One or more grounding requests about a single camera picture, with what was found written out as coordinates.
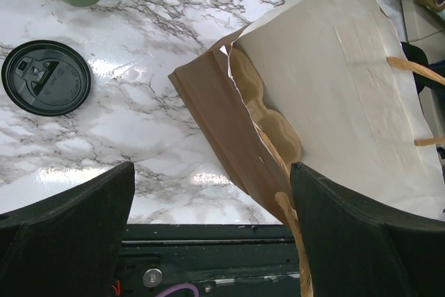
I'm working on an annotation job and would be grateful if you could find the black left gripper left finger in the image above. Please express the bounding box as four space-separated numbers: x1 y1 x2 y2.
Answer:
1 162 135 296

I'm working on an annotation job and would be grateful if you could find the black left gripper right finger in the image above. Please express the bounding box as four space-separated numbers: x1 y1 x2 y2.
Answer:
290 163 444 296

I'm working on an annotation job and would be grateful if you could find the brown paper bag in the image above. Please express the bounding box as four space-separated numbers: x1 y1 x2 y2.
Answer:
170 0 444 296

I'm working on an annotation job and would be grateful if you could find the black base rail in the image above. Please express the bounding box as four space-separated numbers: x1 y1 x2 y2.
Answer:
109 224 300 296

